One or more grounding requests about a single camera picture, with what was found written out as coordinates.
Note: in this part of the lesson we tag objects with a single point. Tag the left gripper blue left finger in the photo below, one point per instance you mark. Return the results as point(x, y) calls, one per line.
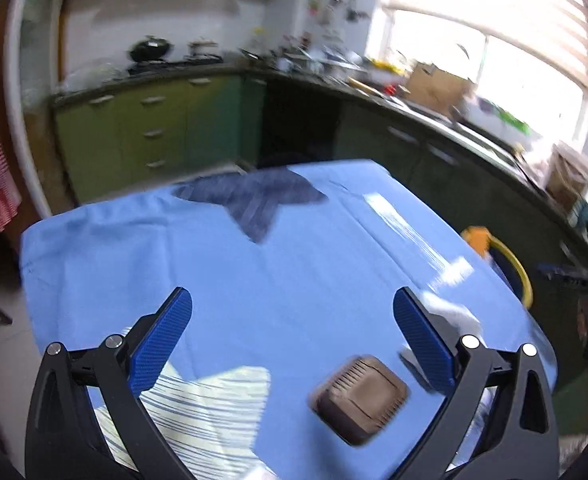
point(153, 338)

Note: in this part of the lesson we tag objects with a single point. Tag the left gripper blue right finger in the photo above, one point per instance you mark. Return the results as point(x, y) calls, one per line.
point(430, 337)

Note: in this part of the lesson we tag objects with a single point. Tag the brown plastic box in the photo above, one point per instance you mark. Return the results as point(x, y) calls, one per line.
point(359, 400)

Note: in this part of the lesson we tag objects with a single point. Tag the yellow-rimmed dark trash bin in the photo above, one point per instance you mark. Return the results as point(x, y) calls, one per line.
point(504, 263)

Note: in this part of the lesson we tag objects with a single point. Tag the light blue tablecloth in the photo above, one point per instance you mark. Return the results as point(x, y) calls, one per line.
point(317, 292)

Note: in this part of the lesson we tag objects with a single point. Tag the white striped cloth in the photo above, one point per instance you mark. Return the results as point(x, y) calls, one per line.
point(212, 424)

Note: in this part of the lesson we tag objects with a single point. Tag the clear bag of food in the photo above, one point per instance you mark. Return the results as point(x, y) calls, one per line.
point(567, 176)

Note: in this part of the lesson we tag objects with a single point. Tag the dark blue cloth patch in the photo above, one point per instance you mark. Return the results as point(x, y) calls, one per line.
point(252, 200)

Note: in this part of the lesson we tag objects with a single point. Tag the cardboard cutting board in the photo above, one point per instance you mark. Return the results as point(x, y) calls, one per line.
point(436, 89)

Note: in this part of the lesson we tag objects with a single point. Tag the black wok on stove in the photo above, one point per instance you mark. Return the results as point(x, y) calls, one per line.
point(150, 49)

